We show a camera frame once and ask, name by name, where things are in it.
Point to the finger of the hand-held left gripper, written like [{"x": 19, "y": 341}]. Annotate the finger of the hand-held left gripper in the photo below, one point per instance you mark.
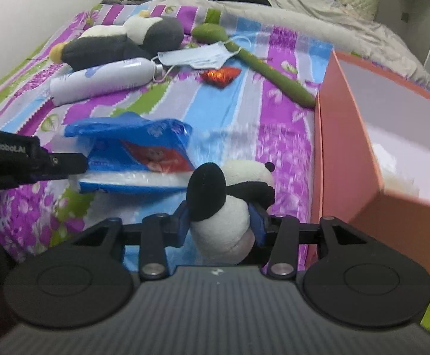
[{"x": 67, "y": 164}]

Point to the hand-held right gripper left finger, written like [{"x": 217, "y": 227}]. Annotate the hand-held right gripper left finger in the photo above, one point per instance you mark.
[{"x": 181, "y": 225}]

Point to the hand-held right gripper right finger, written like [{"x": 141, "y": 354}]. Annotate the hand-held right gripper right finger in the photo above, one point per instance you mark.
[{"x": 256, "y": 225}]

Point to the panda plush toy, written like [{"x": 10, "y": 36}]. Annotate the panda plush toy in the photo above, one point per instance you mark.
[{"x": 222, "y": 207}]

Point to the blue plastic bag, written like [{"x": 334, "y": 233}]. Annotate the blue plastic bag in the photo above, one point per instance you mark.
[{"x": 133, "y": 144}]

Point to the orange cardboard box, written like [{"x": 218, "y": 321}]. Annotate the orange cardboard box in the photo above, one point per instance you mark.
[{"x": 348, "y": 162}]

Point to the white bottle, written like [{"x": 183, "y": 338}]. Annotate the white bottle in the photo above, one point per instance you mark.
[{"x": 100, "y": 79}]

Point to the purple striped bedsheet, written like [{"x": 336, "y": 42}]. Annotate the purple striped bedsheet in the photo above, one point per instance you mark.
[{"x": 237, "y": 118}]

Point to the grey and white penguin plush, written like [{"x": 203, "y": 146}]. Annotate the grey and white penguin plush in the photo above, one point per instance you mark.
[{"x": 126, "y": 40}]

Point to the green plush stick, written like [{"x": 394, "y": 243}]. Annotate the green plush stick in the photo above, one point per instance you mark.
[{"x": 274, "y": 74}]

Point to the red snack packet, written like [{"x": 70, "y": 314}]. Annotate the red snack packet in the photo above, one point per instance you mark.
[{"x": 220, "y": 75}]

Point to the white face mask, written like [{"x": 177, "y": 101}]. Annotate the white face mask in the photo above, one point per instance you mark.
[{"x": 196, "y": 57}]

